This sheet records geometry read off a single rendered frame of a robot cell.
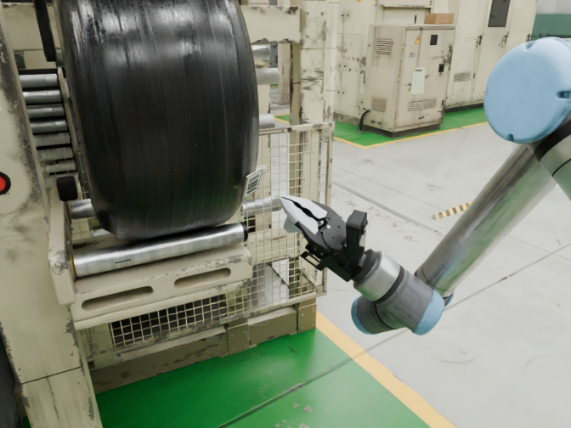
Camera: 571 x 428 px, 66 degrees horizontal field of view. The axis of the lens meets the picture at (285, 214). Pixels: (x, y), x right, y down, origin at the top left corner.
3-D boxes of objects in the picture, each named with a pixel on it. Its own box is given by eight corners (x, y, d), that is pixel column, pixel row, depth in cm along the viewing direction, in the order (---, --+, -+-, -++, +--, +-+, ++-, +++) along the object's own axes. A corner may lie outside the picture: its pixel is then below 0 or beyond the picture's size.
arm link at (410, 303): (409, 341, 89) (442, 336, 80) (360, 306, 88) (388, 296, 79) (424, 303, 93) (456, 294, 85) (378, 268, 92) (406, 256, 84)
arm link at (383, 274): (392, 291, 79) (405, 253, 85) (370, 275, 78) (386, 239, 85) (364, 306, 86) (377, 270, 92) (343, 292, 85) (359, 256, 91)
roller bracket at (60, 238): (59, 309, 78) (47, 261, 74) (59, 222, 111) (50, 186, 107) (79, 304, 79) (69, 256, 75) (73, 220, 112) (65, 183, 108)
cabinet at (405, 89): (394, 139, 520) (405, 25, 469) (360, 130, 564) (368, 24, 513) (443, 129, 566) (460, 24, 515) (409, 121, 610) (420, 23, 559)
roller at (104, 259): (70, 283, 81) (65, 261, 79) (70, 271, 85) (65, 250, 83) (248, 244, 94) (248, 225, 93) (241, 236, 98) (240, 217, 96)
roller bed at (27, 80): (1, 197, 113) (-34, 76, 101) (6, 180, 125) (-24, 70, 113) (84, 186, 121) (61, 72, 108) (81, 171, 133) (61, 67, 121)
